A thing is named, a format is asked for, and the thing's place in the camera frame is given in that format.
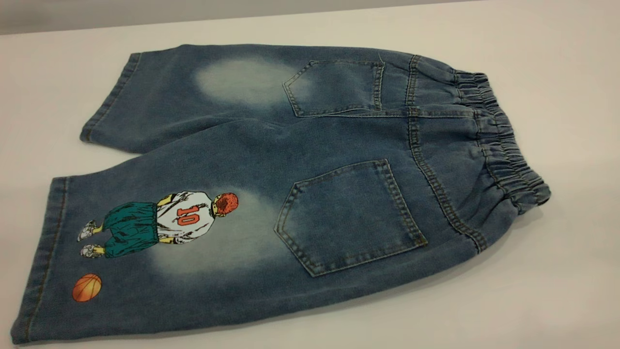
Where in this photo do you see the blue denim shorts basketball print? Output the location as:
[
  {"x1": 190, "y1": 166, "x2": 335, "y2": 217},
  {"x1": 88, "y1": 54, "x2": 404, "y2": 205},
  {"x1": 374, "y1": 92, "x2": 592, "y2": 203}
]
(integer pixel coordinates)
[{"x1": 10, "y1": 43, "x2": 552, "y2": 346}]

